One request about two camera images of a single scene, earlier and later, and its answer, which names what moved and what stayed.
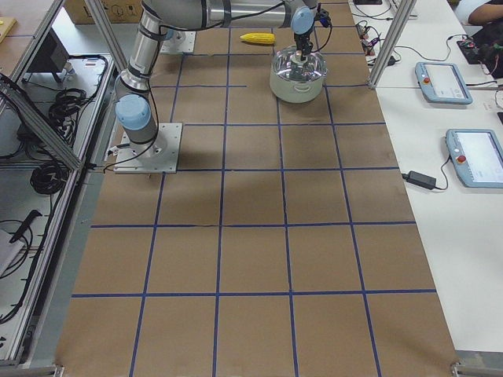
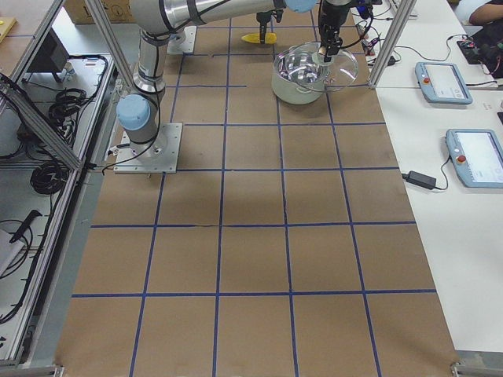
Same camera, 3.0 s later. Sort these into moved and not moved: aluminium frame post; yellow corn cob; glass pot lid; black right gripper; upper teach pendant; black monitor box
Moved: black right gripper; glass pot lid
Not moved: black monitor box; upper teach pendant; aluminium frame post; yellow corn cob
